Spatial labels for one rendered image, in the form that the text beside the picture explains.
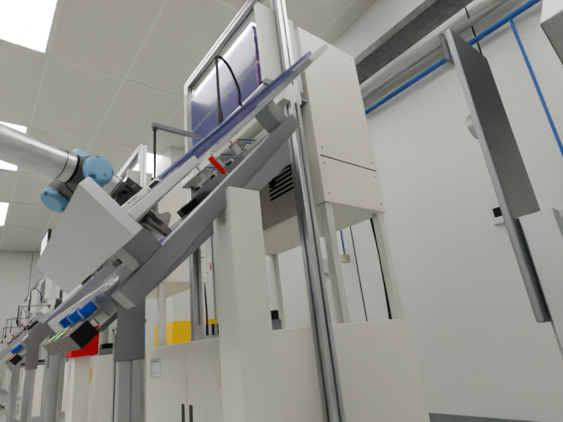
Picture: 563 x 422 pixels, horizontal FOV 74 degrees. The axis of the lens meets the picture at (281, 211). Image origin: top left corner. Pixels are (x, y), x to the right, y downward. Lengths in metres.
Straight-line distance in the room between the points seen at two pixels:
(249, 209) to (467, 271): 1.91
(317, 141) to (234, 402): 0.93
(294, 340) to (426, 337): 1.62
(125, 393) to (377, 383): 0.72
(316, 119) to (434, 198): 1.34
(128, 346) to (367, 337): 0.71
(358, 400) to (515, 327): 1.32
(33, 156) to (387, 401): 1.12
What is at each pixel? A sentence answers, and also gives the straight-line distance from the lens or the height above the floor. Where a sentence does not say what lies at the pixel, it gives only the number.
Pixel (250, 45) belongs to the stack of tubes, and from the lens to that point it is 1.45.
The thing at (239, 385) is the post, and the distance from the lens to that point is 0.56.
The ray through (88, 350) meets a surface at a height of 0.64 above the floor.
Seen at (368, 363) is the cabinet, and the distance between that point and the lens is 1.20.
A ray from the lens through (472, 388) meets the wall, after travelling 2.47.
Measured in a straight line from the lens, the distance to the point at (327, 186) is 1.24.
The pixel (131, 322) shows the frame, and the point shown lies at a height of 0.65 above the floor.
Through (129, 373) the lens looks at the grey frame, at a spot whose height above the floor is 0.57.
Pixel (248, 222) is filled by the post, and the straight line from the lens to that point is 0.60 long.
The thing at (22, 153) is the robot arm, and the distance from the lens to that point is 0.99.
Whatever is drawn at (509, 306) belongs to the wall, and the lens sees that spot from 2.31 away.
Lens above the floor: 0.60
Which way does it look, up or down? 19 degrees up
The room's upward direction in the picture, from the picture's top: 7 degrees counter-clockwise
